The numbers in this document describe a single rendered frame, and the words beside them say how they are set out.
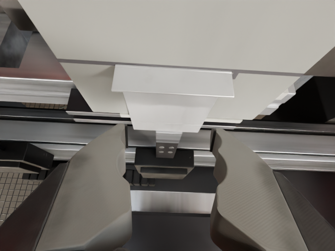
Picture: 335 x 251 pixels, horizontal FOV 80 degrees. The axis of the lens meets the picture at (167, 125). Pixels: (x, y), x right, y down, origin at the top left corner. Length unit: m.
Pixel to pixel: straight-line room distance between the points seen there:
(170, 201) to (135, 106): 0.10
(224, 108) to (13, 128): 0.49
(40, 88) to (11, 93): 0.05
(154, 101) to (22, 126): 0.42
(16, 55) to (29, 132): 0.26
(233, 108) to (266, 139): 0.33
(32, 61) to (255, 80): 0.24
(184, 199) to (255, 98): 0.12
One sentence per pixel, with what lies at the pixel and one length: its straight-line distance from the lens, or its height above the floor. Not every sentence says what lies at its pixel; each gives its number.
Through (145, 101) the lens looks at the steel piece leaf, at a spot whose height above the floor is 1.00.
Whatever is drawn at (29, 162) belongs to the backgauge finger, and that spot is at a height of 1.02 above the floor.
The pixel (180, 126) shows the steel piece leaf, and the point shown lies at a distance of 0.25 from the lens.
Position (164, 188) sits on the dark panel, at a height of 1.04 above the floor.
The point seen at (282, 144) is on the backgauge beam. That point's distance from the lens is 0.56.
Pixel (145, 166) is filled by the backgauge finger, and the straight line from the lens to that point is 0.41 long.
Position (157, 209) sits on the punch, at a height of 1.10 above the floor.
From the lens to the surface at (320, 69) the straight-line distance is 0.43.
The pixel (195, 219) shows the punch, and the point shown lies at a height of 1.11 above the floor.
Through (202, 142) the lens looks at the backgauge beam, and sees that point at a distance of 0.48.
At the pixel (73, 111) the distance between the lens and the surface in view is 0.25.
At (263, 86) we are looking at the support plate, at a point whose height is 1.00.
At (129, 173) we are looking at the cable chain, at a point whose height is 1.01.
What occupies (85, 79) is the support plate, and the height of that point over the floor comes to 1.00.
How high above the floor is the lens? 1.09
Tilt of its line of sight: 22 degrees down
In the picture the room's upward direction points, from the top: 178 degrees counter-clockwise
